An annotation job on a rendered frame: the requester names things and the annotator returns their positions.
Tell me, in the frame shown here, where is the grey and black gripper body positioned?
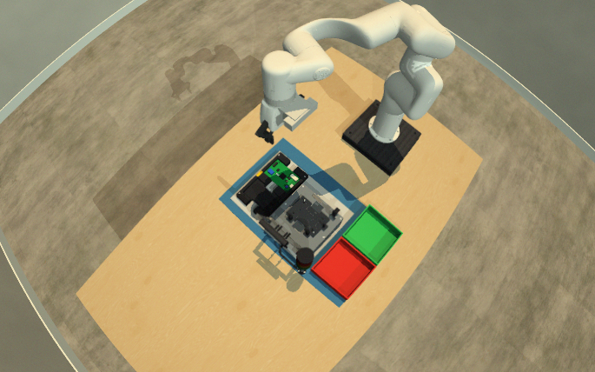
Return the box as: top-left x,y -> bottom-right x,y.
260,98 -> 288,132

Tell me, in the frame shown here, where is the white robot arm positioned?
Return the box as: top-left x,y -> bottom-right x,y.
261,2 -> 455,143

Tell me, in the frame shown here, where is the red bin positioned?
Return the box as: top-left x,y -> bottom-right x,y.
311,236 -> 376,300

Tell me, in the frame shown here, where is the green circuit board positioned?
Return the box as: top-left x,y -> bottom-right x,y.
264,160 -> 300,192

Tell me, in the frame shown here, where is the green bin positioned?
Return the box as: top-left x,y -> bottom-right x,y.
342,204 -> 403,266

